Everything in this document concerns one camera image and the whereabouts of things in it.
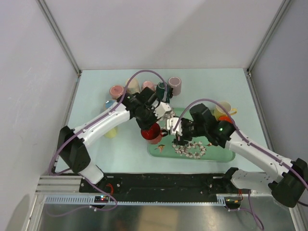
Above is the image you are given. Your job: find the cream floral mug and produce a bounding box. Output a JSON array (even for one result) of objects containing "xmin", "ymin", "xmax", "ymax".
[{"xmin": 125, "ymin": 78, "xmax": 141, "ymax": 94}]

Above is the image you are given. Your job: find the orange mug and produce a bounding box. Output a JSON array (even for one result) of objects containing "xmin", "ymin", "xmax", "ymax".
[{"xmin": 218, "ymin": 115, "xmax": 233, "ymax": 124}]

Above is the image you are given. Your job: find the yellow mug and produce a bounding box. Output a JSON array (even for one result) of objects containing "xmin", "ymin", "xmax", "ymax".
[{"xmin": 213, "ymin": 101, "xmax": 237, "ymax": 120}]

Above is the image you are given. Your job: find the red mug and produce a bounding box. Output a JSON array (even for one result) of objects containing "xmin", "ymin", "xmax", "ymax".
[{"xmin": 141, "ymin": 123, "xmax": 169, "ymax": 144}]

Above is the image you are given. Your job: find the light green mug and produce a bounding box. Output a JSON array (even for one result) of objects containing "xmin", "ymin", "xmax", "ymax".
[{"xmin": 104, "ymin": 126, "xmax": 118, "ymax": 139}]

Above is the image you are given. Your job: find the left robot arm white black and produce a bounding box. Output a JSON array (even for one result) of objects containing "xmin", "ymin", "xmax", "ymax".
[{"xmin": 57, "ymin": 87, "xmax": 171, "ymax": 192}]

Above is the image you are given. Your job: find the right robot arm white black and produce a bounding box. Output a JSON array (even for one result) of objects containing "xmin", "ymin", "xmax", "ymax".
[{"xmin": 166, "ymin": 103, "xmax": 308, "ymax": 208}]

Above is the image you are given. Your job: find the light pink mug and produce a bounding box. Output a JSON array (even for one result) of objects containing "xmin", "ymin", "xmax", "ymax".
[{"xmin": 141, "ymin": 81, "xmax": 155, "ymax": 91}]

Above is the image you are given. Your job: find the dark green mug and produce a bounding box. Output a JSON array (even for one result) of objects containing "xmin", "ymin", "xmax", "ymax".
[{"xmin": 156, "ymin": 82, "xmax": 173, "ymax": 103}]

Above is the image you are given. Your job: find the pink mug left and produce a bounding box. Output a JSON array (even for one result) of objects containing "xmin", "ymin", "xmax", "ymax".
[{"xmin": 109, "ymin": 85, "xmax": 124, "ymax": 100}]

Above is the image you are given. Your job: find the mauve mug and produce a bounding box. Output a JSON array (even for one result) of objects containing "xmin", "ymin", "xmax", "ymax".
[{"xmin": 168, "ymin": 77, "xmax": 182, "ymax": 96}]

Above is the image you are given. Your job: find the blue floral mug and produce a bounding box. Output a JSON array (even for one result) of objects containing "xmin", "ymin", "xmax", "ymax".
[{"xmin": 103, "ymin": 100, "xmax": 117, "ymax": 111}]

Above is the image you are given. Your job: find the green floral tray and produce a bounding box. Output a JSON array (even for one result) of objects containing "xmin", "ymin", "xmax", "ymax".
[{"xmin": 146, "ymin": 107, "xmax": 236, "ymax": 163}]

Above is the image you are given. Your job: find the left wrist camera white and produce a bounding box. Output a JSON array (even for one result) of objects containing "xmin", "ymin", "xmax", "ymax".
[{"xmin": 154, "ymin": 102, "xmax": 172, "ymax": 119}]

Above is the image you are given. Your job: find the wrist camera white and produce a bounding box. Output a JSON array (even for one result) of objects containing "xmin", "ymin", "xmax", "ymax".
[
  {"xmin": 154, "ymin": 102, "xmax": 172, "ymax": 119},
  {"xmin": 166, "ymin": 117, "xmax": 182, "ymax": 136}
]

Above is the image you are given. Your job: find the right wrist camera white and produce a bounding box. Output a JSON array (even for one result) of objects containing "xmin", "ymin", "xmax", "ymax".
[{"xmin": 166, "ymin": 117, "xmax": 182, "ymax": 136}]

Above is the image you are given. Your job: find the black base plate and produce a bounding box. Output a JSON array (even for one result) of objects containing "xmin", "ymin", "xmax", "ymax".
[{"xmin": 79, "ymin": 173, "xmax": 248, "ymax": 202}]

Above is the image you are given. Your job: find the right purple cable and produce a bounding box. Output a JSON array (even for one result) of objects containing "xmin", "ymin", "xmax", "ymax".
[{"xmin": 173, "ymin": 98, "xmax": 308, "ymax": 229}]

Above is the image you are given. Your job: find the grey cable duct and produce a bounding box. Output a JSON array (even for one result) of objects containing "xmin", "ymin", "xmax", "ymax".
[{"xmin": 45, "ymin": 195, "xmax": 240, "ymax": 206}]

